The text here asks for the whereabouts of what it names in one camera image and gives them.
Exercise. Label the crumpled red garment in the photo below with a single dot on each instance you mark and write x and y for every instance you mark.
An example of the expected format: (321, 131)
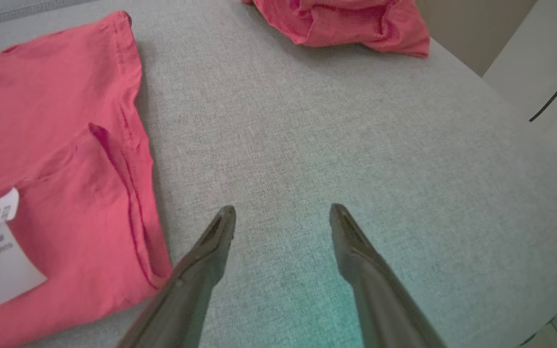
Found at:
(346, 24)

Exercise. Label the grey fabric sofa seat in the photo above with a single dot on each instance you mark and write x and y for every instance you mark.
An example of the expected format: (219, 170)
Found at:
(331, 145)

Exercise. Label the red and white sports jersey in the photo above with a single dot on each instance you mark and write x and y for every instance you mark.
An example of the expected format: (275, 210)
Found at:
(56, 121)

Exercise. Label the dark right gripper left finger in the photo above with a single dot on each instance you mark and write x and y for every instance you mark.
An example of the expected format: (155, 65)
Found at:
(196, 280)

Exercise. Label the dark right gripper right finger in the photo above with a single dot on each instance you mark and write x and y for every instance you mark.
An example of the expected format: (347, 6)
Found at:
(375, 290)

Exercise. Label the grey sofa cushion with seam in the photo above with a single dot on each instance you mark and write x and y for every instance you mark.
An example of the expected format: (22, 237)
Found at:
(7, 9)

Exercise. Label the white panel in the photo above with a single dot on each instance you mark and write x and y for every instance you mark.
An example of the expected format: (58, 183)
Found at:
(549, 48)

